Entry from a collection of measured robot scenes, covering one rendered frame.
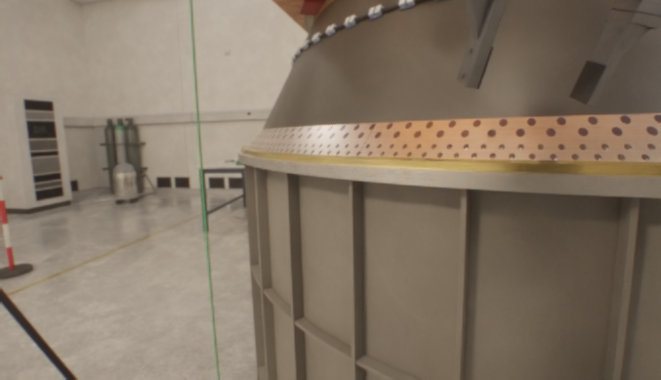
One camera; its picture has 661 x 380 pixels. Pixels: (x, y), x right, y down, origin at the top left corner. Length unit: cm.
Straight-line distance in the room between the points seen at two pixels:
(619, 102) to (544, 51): 13
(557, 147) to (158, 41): 803
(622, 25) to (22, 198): 746
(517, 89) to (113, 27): 882
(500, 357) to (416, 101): 43
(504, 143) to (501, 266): 18
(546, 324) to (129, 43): 861
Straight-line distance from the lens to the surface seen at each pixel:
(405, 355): 69
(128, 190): 715
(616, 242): 57
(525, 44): 64
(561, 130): 55
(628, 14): 43
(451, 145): 53
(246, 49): 712
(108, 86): 903
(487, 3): 36
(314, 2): 124
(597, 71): 43
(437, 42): 68
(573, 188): 49
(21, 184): 742
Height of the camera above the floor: 122
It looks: 7 degrees down
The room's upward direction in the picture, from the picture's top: 1 degrees counter-clockwise
